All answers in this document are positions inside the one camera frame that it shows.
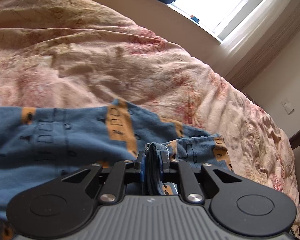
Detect blue orange patterned pants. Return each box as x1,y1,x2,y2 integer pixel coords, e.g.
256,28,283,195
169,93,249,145
0,100,232,239

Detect small blue red box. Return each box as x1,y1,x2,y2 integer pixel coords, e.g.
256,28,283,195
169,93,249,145
190,15,199,23

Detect beige curtain right of window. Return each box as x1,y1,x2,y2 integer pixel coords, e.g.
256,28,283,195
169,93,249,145
225,0,300,90

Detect pink floral bed quilt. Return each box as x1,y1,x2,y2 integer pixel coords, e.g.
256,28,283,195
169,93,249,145
0,0,300,239

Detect white framed window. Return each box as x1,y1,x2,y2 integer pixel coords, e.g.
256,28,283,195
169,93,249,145
168,0,264,41

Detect white wall switch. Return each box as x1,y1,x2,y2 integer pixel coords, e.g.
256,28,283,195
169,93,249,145
281,99,294,115

